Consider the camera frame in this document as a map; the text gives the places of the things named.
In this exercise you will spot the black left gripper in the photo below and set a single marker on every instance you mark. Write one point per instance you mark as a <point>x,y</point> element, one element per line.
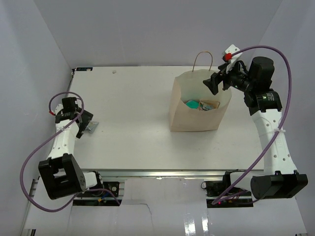
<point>86,117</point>

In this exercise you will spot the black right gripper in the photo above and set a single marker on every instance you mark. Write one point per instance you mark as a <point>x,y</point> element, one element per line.
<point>212,83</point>

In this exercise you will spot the grey Himalaya mints packet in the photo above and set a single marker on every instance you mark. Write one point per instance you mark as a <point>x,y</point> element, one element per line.
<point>207,105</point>

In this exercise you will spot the green Fox's candy bag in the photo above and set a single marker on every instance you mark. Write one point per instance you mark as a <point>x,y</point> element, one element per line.
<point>193,104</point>

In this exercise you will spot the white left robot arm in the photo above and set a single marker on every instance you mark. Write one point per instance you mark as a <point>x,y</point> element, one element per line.
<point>60,172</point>

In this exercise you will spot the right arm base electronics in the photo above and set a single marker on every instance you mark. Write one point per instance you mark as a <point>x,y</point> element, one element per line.
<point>236,197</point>

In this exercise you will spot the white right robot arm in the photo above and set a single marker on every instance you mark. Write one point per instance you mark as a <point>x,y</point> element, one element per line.
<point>280,178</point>

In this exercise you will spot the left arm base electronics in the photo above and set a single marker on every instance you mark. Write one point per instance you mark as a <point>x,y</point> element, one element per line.
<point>110,198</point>

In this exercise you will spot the brown paper bag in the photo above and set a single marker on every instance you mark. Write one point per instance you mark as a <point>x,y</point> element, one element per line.
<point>189,86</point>

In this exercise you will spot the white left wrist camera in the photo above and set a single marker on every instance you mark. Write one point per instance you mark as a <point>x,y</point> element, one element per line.
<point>57,112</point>

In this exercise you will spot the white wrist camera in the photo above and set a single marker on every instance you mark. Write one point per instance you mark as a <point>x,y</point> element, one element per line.
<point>230,56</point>
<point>57,112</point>

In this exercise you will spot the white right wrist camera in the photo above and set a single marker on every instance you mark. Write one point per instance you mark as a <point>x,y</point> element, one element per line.
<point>230,56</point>

